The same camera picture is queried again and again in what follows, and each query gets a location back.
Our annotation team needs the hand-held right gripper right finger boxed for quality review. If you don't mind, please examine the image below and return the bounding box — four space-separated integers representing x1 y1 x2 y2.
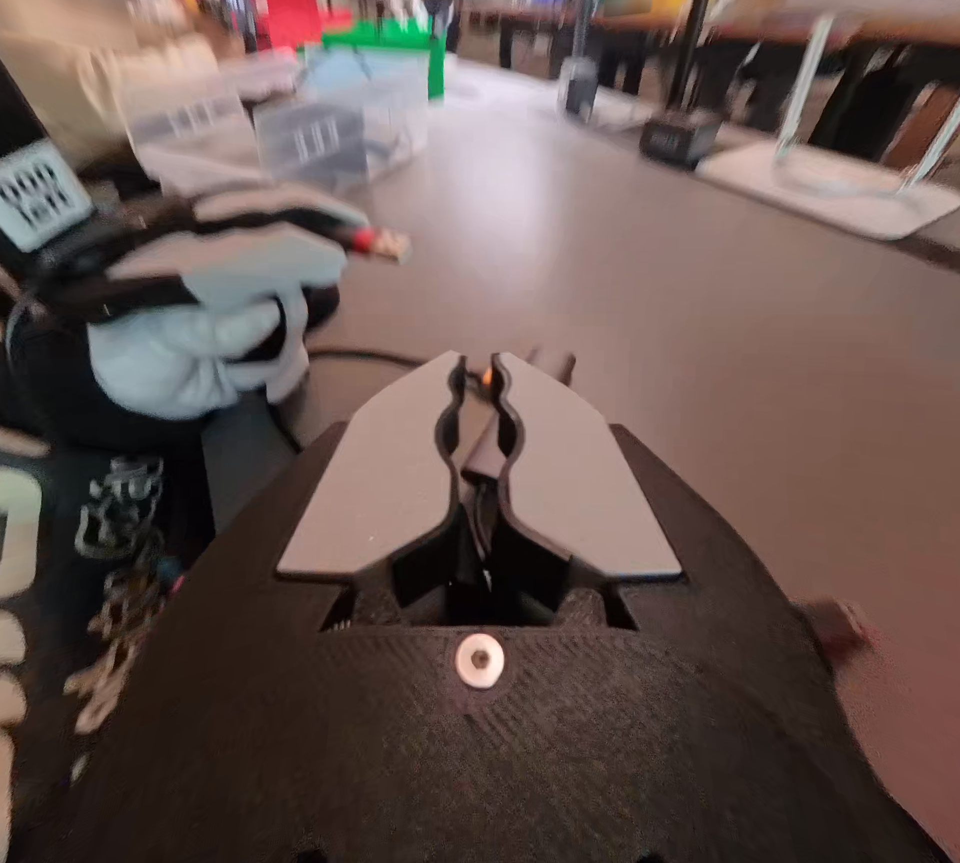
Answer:
489 351 684 579

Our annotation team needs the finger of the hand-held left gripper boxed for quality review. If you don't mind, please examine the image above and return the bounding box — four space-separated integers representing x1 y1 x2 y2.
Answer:
191 190 370 238
107 231 349 303

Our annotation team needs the red plastic bin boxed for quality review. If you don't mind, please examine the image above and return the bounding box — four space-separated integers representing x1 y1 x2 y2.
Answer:
249 0 355 53

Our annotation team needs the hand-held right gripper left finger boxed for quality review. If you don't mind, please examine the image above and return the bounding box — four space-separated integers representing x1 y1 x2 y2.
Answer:
276 350 468 583

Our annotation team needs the grey usb hub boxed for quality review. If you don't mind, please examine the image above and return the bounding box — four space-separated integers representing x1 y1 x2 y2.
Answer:
461 347 577 483

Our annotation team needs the person's black printed shirt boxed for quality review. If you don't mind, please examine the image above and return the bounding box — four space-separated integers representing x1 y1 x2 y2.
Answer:
0 420 226 863

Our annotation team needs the green plastic bin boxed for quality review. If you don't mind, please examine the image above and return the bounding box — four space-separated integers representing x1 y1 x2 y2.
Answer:
321 17 449 103

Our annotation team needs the white plastic bin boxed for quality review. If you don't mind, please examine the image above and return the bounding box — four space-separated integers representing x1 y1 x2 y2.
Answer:
123 45 435 183

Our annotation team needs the black red-tipped usb cable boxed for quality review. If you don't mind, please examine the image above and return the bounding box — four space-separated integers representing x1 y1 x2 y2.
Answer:
341 224 414 267

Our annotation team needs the dark grey small box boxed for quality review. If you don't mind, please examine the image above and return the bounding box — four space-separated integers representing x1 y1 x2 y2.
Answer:
637 111 726 172

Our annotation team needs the person's left forearm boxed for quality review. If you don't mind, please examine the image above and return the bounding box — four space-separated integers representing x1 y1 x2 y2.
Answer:
0 323 204 452

